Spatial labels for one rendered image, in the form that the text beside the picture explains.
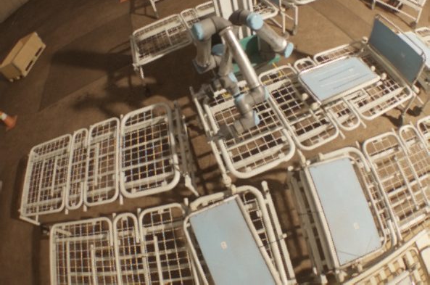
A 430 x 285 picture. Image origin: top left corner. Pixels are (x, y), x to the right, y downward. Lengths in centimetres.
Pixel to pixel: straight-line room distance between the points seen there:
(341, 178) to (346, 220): 30
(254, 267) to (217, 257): 23
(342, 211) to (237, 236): 70
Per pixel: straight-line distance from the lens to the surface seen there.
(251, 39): 237
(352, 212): 168
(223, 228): 160
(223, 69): 191
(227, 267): 157
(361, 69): 243
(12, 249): 389
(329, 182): 168
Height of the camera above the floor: 212
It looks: 54 degrees down
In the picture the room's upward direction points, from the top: 20 degrees counter-clockwise
